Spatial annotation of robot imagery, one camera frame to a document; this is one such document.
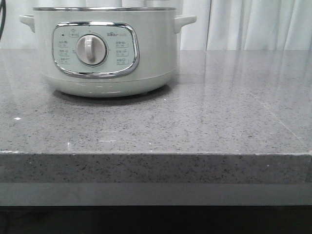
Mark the pale green electric cooking pot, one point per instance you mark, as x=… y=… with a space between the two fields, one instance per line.
x=104 y=52

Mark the white pleated curtain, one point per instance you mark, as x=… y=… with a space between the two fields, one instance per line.
x=220 y=25

